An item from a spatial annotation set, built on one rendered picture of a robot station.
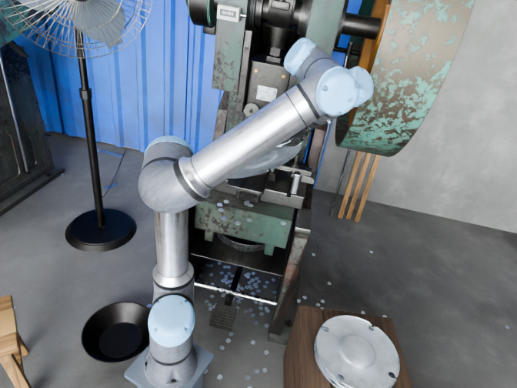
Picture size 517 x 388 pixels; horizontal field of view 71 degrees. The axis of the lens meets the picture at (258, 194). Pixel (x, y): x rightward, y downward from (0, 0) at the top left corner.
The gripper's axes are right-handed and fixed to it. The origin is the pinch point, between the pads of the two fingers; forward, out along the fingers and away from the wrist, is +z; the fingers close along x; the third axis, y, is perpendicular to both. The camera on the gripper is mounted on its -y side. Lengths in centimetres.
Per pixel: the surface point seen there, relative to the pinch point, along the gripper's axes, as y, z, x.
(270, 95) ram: -22.1, 16.0, -19.3
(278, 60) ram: -25.6, 9.4, -29.3
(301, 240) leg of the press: -19.3, 26.1, 34.8
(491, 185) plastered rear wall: -217, 32, 65
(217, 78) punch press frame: -6.8, 22.1, -30.8
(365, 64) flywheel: -69, 4, -22
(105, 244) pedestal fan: 19, 136, 6
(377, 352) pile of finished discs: -21, 13, 80
